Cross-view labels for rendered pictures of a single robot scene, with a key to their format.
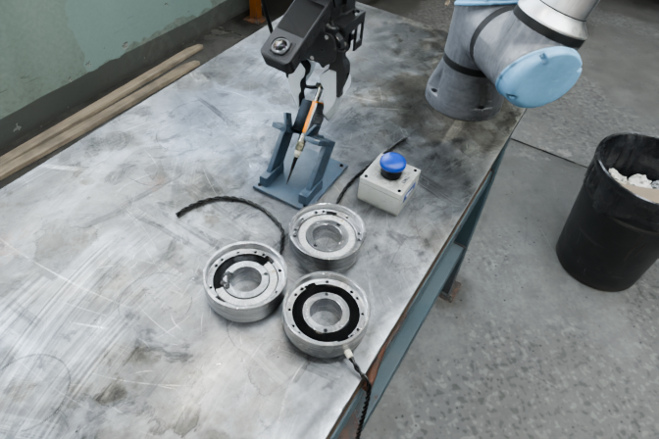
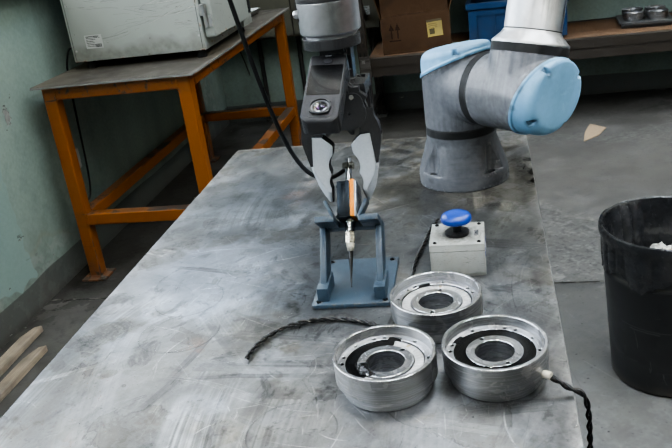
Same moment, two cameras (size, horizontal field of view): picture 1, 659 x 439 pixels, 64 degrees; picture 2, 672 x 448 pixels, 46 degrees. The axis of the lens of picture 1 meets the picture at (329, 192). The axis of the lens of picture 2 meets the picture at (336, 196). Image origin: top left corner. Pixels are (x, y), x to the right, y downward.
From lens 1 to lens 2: 0.41 m
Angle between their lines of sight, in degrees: 26
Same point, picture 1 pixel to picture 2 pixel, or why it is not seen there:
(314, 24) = (342, 81)
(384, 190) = (463, 247)
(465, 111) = (479, 178)
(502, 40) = (495, 76)
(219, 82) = (190, 249)
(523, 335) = not seen: outside the picture
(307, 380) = (522, 420)
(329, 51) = (357, 111)
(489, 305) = not seen: outside the picture
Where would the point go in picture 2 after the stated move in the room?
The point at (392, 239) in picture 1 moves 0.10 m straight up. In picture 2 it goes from (499, 291) to (495, 216)
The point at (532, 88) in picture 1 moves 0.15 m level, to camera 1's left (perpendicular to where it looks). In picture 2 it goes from (547, 107) to (453, 128)
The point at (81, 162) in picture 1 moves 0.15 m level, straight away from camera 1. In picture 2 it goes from (84, 362) to (19, 331)
